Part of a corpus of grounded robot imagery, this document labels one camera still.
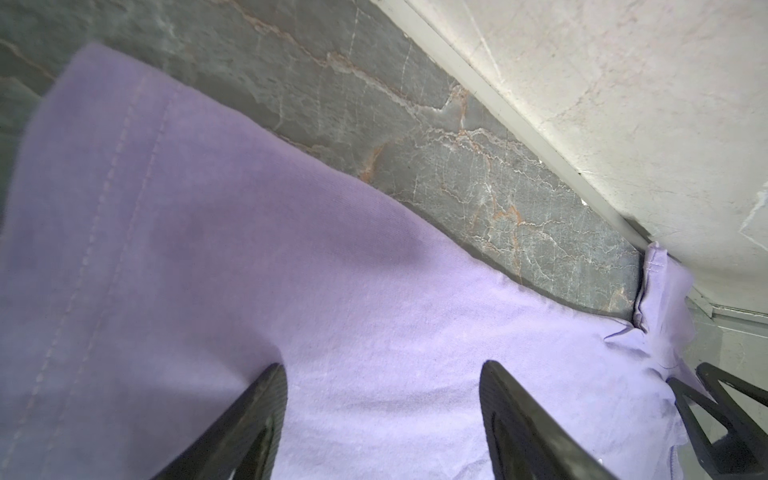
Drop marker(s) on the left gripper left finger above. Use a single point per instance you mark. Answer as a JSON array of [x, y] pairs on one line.
[[243, 442]]

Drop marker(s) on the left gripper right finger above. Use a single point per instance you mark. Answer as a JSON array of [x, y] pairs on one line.
[[524, 441]]

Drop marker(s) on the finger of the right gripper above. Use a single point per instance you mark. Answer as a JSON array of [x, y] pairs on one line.
[[742, 452]]

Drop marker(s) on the purple t-shirt with print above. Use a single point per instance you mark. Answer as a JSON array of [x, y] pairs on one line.
[[159, 251]]

